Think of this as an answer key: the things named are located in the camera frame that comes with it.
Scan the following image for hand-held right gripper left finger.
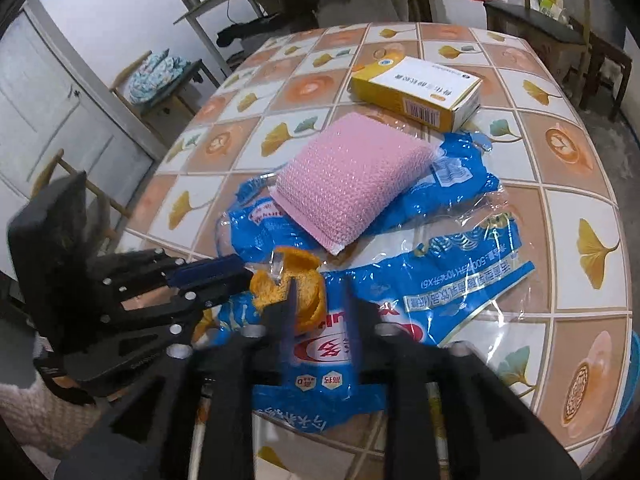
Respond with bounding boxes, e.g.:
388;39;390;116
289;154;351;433
55;280;301;480

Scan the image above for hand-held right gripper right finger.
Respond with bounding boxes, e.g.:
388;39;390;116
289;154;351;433
342;277;583;480

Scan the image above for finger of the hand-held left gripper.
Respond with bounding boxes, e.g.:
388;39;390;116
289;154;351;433
65;274;254;387
96;249;252;307

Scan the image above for orange peel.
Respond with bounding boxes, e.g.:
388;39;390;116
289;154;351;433
248;246;328;335

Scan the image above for blue wrapper with red logo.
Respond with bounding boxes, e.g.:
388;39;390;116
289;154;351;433
192;210;537;433

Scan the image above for pink sponge pad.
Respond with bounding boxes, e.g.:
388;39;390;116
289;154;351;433
267;112;435;256

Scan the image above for yellow white medicine box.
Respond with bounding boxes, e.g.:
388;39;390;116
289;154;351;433
348;56;485;132

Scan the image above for blue plastic waste basket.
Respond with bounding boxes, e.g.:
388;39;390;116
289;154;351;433
620;330;640;411

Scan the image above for person's left forearm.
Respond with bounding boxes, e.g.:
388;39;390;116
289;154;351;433
0;380;101;466

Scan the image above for wooden chair with dark seat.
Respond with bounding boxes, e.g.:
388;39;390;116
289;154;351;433
30;149;132;256

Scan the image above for white door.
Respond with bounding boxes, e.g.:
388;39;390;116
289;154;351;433
0;5;156;211

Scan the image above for wooden chair with floral cloth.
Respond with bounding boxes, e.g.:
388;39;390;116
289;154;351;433
111;50;221;126

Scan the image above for floral cloth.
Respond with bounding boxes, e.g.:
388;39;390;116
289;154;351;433
129;50;191;103

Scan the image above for black cloth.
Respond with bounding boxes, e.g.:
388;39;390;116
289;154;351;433
216;15;321;46

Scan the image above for beige cushion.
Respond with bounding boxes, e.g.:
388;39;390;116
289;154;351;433
317;0;406;28

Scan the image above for wooden chair with black seat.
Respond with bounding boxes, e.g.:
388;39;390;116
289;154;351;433
484;0;596;106

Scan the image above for dark wooden stool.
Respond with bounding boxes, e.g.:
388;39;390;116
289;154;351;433
575;30;632;111

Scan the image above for green white carton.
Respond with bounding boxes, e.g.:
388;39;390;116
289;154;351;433
532;0;571;23

